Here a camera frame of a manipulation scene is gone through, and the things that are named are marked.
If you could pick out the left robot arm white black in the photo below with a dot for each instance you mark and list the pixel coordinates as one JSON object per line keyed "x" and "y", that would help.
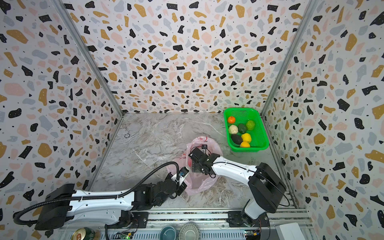
{"x": 69, "y": 205}

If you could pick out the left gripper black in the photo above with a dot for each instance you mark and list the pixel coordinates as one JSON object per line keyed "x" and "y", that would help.
{"x": 182, "y": 188}

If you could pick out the grey ribbed plate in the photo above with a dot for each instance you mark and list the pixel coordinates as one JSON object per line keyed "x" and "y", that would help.
{"x": 189, "y": 232}

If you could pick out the beige pear fruit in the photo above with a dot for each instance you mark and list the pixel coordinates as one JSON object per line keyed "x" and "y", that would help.
{"x": 233, "y": 130}

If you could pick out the yellow orange mango fruit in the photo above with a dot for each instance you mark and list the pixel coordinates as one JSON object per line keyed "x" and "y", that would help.
{"x": 245, "y": 145}

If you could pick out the small circuit board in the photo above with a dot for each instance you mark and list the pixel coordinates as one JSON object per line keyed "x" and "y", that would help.
{"x": 126, "y": 235}
{"x": 253, "y": 235}

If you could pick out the green avocado fruit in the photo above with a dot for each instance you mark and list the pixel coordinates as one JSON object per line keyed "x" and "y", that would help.
{"x": 242, "y": 128}

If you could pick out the teal ceramic bowl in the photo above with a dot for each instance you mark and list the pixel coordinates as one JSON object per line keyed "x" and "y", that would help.
{"x": 168, "y": 233}

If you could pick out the green plastic basket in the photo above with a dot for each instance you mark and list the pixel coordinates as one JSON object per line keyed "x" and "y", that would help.
{"x": 259, "y": 136}

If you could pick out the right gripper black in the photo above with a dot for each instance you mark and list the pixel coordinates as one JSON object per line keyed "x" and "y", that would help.
{"x": 195, "y": 156}

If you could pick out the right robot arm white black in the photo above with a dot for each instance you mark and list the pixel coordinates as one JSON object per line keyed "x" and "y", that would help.
{"x": 266, "y": 186}

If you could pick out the pink plastic bag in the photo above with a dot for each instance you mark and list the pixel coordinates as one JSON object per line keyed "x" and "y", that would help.
{"x": 197, "y": 182}

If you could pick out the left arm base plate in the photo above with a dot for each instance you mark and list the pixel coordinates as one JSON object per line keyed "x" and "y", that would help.
{"x": 134, "y": 220}

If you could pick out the green beverage can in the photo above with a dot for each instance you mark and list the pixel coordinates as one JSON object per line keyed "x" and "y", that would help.
{"x": 84, "y": 234}

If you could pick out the small circuit board left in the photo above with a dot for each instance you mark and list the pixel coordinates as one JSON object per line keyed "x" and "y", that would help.
{"x": 126, "y": 235}

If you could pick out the white box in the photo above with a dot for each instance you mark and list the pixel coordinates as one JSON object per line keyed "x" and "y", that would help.
{"x": 291, "y": 231}

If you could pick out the small circuit board right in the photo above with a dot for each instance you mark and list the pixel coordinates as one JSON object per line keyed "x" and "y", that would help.
{"x": 253, "y": 235}

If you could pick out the aluminium mounting rail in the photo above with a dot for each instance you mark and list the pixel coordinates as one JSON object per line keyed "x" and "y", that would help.
{"x": 211, "y": 223}

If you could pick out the dark brown avocado fruit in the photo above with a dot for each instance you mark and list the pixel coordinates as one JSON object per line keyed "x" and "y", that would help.
{"x": 236, "y": 139}

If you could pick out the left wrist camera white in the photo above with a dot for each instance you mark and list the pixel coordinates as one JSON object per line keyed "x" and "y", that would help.
{"x": 181, "y": 176}

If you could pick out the yellow-green bumpy fruit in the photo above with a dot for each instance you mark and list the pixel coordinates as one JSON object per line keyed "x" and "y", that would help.
{"x": 250, "y": 125}

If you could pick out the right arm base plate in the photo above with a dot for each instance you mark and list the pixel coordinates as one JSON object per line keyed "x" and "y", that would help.
{"x": 237, "y": 219}

